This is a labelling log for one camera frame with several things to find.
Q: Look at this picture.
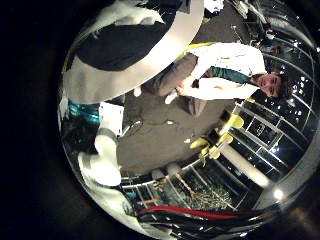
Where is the black cable bundle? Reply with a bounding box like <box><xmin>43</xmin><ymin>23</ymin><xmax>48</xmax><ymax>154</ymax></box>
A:
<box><xmin>135</xmin><ymin>211</ymin><xmax>278</xmax><ymax>236</ymax></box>

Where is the black piece of clothing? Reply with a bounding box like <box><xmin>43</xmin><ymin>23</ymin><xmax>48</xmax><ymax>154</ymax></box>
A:
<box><xmin>65</xmin><ymin>0</ymin><xmax>184</xmax><ymax>73</ymax></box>

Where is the person in white shirt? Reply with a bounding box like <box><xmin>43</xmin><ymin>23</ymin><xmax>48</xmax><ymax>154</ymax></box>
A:
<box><xmin>141</xmin><ymin>41</ymin><xmax>294</xmax><ymax>118</ymax></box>

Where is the red cable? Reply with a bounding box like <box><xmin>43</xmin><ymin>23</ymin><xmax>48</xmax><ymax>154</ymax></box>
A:
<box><xmin>137</xmin><ymin>204</ymin><xmax>243</xmax><ymax>221</ymax></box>

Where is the teal plastic object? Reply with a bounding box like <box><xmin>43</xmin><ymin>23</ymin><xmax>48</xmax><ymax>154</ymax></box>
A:
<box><xmin>67</xmin><ymin>100</ymin><xmax>101</xmax><ymax>124</ymax></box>

